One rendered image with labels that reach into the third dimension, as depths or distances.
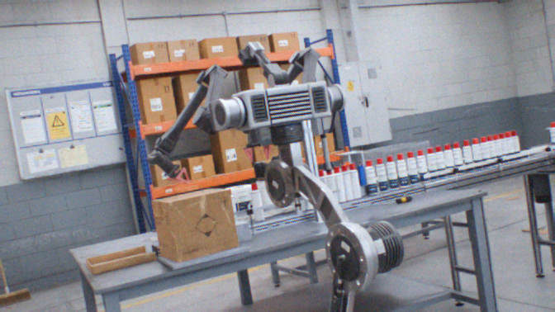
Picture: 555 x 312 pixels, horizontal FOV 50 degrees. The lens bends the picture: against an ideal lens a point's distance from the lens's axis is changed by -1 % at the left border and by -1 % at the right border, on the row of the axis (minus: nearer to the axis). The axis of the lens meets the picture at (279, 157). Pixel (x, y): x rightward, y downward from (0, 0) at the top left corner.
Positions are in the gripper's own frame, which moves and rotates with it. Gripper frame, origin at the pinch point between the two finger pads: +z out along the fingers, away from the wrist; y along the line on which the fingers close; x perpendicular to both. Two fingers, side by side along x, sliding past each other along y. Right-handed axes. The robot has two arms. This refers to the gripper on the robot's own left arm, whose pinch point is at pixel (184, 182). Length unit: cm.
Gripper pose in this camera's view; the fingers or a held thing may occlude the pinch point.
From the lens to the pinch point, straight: 294.7
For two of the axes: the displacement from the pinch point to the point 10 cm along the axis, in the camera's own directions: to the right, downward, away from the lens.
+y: -5.1, 0.5, 8.6
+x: -5.5, 7.5, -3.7
